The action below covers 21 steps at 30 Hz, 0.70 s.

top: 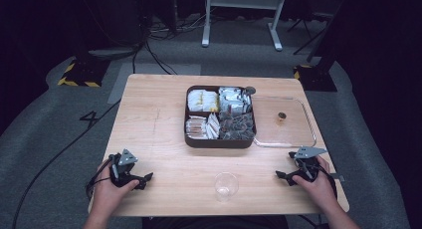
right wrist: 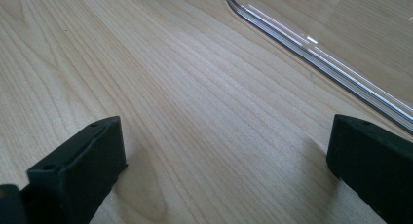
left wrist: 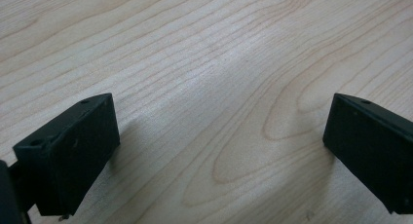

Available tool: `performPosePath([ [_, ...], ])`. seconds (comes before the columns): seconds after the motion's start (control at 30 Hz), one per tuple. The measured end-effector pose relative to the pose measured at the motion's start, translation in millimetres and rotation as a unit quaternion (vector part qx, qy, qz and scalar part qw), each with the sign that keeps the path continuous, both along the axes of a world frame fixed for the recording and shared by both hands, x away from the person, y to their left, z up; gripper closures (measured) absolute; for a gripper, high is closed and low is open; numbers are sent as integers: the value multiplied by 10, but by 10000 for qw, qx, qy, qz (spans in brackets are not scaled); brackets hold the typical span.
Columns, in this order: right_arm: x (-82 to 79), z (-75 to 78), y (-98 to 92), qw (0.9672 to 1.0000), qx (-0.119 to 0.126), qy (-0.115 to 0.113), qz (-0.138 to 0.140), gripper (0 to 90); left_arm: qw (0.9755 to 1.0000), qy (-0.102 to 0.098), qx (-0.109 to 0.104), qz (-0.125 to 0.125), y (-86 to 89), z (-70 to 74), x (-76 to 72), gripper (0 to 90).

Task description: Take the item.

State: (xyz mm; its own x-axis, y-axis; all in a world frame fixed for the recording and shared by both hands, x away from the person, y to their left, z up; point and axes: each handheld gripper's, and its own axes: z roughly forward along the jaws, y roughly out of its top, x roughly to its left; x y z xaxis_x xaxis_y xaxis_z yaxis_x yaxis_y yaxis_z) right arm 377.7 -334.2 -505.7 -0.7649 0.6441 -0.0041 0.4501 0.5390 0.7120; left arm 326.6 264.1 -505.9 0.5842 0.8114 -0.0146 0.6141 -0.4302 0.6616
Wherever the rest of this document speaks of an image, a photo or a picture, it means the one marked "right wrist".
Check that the clear acrylic tray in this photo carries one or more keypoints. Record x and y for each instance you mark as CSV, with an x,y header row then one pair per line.
x,y
341,29

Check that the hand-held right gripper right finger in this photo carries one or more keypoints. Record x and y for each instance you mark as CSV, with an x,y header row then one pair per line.
x,y
373,162

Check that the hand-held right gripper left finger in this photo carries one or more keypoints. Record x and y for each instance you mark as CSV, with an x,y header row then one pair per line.
x,y
78,172

